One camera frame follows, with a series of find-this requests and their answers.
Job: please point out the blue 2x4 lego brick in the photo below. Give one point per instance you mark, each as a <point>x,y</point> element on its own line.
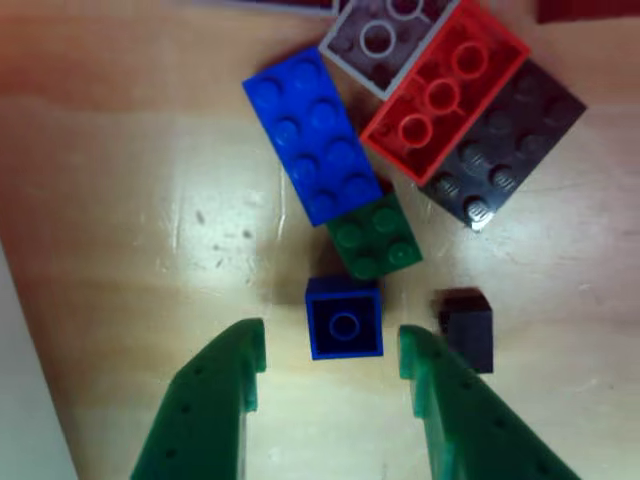
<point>310,135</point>

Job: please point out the red 2x4 lego brick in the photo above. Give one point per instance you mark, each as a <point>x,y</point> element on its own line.
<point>435,125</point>

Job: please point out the white plastic bin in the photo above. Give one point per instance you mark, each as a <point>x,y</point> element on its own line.
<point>20,400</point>

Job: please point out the small black lego piece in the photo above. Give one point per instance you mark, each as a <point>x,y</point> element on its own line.
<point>470,335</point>

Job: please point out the brown long lego brick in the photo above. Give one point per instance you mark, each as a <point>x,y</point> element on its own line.
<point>590,10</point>

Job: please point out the blue 2x2 lego brick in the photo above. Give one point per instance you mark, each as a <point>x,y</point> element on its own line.
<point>345,345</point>

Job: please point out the green 2x2 lego brick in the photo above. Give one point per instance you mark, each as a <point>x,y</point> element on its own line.
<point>372,240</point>

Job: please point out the black 2x4 lego brick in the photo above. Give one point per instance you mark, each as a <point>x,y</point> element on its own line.
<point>515,150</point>

